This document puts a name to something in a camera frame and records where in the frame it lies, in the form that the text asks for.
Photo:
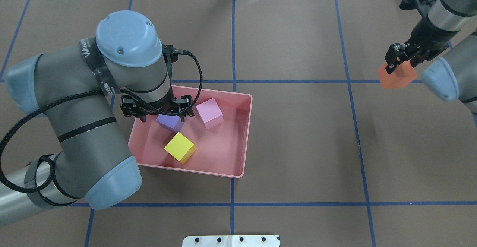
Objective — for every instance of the pink foam block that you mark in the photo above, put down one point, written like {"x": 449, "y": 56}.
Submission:
{"x": 210, "y": 113}

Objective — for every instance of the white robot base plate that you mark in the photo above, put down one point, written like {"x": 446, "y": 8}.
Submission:
{"x": 232, "y": 241}

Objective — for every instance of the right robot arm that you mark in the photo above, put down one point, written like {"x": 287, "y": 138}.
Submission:
{"x": 452, "y": 74}

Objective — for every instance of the purple foam block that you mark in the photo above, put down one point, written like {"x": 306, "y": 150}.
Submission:
{"x": 172, "y": 123}

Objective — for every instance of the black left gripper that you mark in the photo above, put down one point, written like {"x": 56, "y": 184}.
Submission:
{"x": 129, "y": 107}

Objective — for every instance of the orange foam block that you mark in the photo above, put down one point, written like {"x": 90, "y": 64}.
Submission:
{"x": 401, "y": 77}

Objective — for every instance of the pink plastic bin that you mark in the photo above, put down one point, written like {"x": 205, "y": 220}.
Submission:
{"x": 221, "y": 150}

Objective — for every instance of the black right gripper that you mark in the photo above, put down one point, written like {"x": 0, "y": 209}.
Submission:
{"x": 426, "y": 35}

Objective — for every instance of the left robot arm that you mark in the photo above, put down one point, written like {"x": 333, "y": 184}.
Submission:
{"x": 70, "y": 87}

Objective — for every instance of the yellow foam block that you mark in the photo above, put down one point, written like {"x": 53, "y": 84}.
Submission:
{"x": 181, "y": 148}

